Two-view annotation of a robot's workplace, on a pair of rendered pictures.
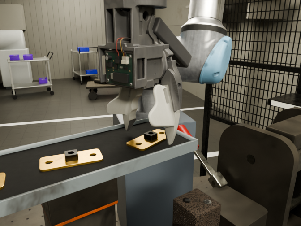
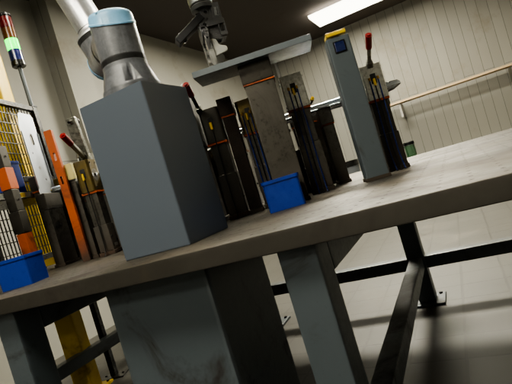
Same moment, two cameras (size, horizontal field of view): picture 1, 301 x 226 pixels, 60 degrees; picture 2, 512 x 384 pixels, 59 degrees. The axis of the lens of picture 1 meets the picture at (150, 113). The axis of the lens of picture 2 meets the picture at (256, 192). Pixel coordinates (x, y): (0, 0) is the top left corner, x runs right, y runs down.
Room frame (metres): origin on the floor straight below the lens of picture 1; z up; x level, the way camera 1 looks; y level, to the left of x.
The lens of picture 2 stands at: (1.49, 0.95, 0.79)
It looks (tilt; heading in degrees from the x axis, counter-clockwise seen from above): 1 degrees down; 220
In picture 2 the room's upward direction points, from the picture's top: 17 degrees counter-clockwise
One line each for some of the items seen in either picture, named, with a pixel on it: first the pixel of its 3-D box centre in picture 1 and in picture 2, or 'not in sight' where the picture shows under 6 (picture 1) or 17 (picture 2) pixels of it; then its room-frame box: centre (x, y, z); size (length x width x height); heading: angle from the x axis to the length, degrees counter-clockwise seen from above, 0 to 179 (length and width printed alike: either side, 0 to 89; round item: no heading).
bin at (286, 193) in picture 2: not in sight; (283, 192); (0.44, 0.16, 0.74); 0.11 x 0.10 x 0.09; 125
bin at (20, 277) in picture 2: not in sight; (22, 270); (0.92, -0.54, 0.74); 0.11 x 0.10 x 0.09; 125
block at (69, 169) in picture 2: not in sight; (82, 210); (0.61, -0.64, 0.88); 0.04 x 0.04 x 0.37; 35
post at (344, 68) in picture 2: not in sight; (356, 109); (0.19, 0.33, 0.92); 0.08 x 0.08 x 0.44; 35
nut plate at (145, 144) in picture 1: (150, 136); not in sight; (0.40, 0.00, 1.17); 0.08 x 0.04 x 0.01; 140
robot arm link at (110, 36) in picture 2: not in sight; (115, 36); (0.73, -0.01, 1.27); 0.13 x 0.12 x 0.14; 65
